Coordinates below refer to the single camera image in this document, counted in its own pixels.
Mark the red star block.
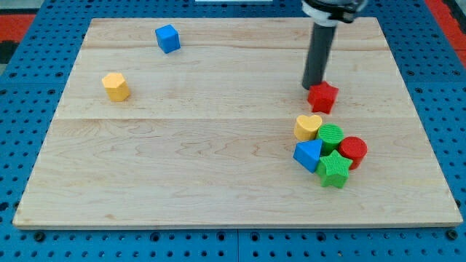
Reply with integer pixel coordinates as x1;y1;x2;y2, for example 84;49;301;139
307;82;339;114

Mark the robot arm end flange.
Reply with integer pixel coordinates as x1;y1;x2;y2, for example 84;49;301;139
301;0;369;27

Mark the green star block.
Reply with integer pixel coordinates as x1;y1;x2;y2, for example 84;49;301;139
315;150;352;188

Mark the wooden board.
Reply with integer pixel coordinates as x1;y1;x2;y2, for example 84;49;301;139
12;17;462;230

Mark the yellow heart block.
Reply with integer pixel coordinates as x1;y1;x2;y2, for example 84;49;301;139
293;115;323;141

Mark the blue triangle block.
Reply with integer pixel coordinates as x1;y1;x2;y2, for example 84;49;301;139
293;139;323;172

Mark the green cylinder block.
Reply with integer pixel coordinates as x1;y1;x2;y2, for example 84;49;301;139
316;123;344;156

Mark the blue cube block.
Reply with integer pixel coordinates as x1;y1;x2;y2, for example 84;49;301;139
155;24;181;54

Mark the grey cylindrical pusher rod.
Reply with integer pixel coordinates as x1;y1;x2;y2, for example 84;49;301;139
301;23;336;90

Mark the red cylinder block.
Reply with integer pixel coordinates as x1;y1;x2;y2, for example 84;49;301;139
338;136;368;170

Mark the yellow hexagon block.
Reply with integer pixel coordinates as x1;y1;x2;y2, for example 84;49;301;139
101;73;130;102

